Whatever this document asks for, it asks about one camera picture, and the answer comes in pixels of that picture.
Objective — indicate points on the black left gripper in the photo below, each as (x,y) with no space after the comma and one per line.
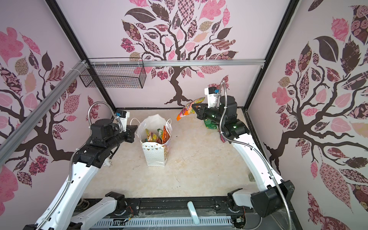
(131,131)

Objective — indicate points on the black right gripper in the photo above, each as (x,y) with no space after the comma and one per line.
(200,109)

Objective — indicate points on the green small snack packet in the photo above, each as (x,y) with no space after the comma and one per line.
(210,124)

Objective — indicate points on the orange skittles style packet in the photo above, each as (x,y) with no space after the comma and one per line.
(187,110)

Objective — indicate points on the yellow pink candy packet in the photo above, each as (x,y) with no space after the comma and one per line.
(154,137)

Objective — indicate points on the white paper gift bag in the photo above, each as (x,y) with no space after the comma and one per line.
(155,154)

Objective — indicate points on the purple candy packet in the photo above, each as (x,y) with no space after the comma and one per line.
(223,139)

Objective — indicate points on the orange snack packet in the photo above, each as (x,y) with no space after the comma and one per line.
(165,135)

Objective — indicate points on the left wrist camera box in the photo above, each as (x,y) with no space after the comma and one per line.
(122,118)

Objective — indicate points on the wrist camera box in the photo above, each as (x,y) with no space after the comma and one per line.
(212,95)
(122,118)

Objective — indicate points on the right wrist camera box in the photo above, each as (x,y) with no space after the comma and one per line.
(212,95)

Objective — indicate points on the aluminium rail back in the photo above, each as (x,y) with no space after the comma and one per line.
(181,63)

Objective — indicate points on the aluminium rail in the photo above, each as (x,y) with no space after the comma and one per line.
(15,139)
(181,63)

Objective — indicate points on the black wire mesh basket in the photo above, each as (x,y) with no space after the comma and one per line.
(115,74)

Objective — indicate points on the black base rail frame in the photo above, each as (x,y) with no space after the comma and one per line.
(68,214)

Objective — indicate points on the white handle on base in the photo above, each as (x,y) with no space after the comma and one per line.
(193,213)

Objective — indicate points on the white slotted cable duct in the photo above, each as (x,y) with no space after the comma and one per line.
(115,223)

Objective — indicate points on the aluminium rail left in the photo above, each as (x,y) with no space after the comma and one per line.
(15,139)

